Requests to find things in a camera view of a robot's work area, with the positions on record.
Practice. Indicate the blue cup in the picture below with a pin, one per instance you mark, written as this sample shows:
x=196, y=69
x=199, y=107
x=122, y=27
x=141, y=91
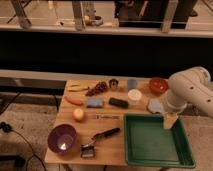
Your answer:
x=131, y=84

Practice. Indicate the orange carrot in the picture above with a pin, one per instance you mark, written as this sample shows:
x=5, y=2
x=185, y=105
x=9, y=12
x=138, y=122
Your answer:
x=73, y=101

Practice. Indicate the yellow banana toy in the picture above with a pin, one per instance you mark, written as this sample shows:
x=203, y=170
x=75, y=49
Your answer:
x=77, y=88

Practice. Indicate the metal dough scraper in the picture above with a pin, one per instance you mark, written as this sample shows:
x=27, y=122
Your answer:
x=88, y=150

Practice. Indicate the light blue cloth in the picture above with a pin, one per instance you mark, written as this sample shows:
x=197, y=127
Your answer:
x=155, y=106

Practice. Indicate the white plastic cup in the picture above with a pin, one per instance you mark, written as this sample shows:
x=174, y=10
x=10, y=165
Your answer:
x=134, y=97

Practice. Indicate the black rectangular block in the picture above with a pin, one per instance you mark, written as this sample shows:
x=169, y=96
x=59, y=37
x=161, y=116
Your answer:
x=118, y=102

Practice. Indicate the red bowl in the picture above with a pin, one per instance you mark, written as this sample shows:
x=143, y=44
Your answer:
x=158, y=85

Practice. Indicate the silver fork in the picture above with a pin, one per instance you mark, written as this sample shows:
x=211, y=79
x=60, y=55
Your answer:
x=106, y=117

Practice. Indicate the blue sponge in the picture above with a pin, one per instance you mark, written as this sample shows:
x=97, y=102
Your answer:
x=94, y=103

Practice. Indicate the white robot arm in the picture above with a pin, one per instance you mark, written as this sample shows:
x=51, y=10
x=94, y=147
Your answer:
x=188, y=86

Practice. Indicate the purple bowl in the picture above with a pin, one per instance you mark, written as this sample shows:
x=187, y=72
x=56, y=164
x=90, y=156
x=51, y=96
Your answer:
x=62, y=138

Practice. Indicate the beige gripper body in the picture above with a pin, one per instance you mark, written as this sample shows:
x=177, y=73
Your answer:
x=169, y=120

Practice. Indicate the yellow apple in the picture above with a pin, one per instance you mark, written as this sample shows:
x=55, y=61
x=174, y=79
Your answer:
x=78, y=114

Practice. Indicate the green plastic tray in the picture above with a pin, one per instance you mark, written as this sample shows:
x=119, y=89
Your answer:
x=148, y=144

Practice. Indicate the small metal cup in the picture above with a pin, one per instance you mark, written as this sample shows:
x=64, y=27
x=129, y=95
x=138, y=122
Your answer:
x=113, y=84

